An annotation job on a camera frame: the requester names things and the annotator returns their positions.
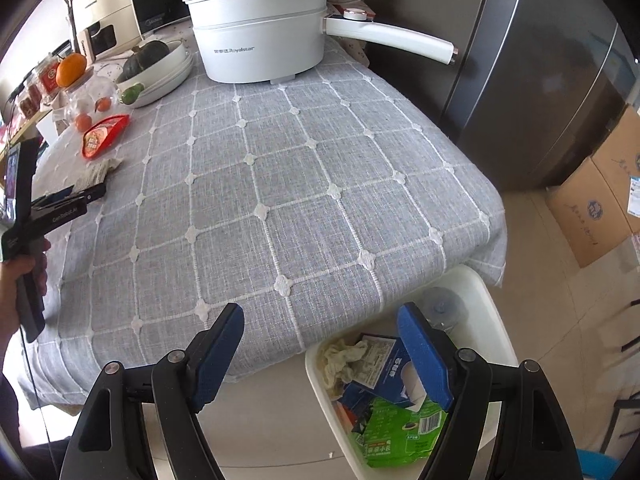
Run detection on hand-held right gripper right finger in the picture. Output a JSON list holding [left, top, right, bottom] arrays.
[[396, 302, 583, 480]]

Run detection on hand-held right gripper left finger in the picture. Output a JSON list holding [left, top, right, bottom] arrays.
[[65, 302, 246, 480]]

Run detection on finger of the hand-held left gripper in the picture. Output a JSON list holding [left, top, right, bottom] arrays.
[[31, 182, 107, 211]]

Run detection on blue white carton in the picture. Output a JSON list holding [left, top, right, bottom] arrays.
[[342, 336, 438, 408]]

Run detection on white trash bin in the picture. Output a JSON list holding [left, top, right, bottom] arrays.
[[304, 265, 521, 480]]

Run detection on green snack packet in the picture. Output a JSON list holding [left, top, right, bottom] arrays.
[[360, 395, 448, 468]]

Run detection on cream tissue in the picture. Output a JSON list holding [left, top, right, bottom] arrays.
[[320, 337, 371, 391]]

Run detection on person's left forearm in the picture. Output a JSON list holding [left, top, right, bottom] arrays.
[[0, 317, 23, 371]]

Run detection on person's left hand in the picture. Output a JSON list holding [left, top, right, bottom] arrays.
[[0, 237, 52, 323]]

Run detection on grey white folded rag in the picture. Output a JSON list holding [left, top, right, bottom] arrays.
[[75, 157, 123, 188]]

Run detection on clear plastic bottle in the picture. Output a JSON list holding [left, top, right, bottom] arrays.
[[422, 285, 468, 331]]

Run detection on red snack packet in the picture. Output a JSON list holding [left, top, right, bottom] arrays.
[[81, 114, 130, 161]]

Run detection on glass jar red contents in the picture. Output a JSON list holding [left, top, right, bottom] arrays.
[[15, 82, 43, 118]]

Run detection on glass jar wooden lid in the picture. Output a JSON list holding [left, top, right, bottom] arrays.
[[62, 67, 118, 133]]

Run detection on glass jar red label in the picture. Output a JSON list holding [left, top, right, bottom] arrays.
[[35, 55, 63, 96]]

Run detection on large orange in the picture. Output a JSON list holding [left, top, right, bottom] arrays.
[[55, 53, 88, 88]]

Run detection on white bowl with squash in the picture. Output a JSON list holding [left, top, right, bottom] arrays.
[[120, 50, 195, 108]]

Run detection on dark green squash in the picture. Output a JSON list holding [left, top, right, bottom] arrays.
[[122, 40, 171, 81]]

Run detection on white ceramic bowl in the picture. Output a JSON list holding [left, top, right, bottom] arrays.
[[116, 39, 188, 92]]

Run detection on white kitchen appliance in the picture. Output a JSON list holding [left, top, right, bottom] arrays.
[[70, 0, 146, 63]]

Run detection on dried bare branches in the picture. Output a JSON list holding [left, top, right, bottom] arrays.
[[52, 0, 88, 61]]

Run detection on grey checked tablecloth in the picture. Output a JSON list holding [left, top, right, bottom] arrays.
[[20, 35, 508, 403]]

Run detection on blue plastic stool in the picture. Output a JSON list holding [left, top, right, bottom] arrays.
[[580, 452, 640, 480]]

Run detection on brown cardboard box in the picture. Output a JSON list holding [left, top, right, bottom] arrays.
[[545, 105, 640, 268]]

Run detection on white electric cooking pot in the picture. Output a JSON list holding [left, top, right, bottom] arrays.
[[182, 0, 458, 84]]

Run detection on grey refrigerator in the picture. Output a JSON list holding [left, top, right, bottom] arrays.
[[365, 0, 640, 193]]

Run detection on black cable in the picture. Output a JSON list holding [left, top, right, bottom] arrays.
[[20, 325, 58, 480]]

